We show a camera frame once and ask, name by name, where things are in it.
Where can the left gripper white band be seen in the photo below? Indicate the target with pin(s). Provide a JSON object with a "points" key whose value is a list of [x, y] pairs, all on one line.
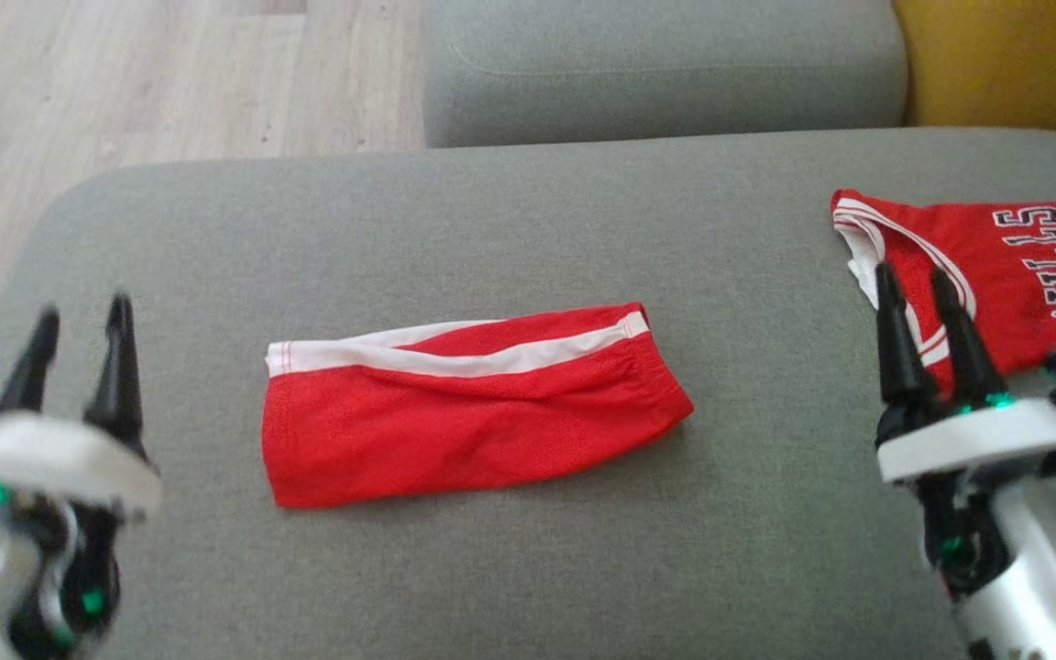
{"points": [[60, 477]]}

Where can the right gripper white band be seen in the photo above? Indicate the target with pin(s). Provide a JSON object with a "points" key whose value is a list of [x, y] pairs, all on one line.
{"points": [[968, 445]]}

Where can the red Bulls basketball jersey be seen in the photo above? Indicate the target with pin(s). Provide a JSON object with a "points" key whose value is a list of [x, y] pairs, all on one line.
{"points": [[1005, 275]]}

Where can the red basketball shorts white stripe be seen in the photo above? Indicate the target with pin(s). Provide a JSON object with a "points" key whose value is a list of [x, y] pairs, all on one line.
{"points": [[455, 422]]}

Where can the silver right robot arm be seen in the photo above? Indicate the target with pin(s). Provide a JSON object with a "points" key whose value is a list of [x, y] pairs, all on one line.
{"points": [[1050, 577]]}

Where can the yellow sofa backrest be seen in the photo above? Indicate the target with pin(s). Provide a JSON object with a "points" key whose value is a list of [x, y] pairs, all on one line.
{"points": [[1014, 55]]}

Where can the grey sofa seat cushion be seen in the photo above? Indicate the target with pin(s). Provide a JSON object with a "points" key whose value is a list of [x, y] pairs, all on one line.
{"points": [[665, 64]]}

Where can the grey ottoman cushion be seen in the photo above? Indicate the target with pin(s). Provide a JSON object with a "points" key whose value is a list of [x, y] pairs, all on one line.
{"points": [[537, 229]]}

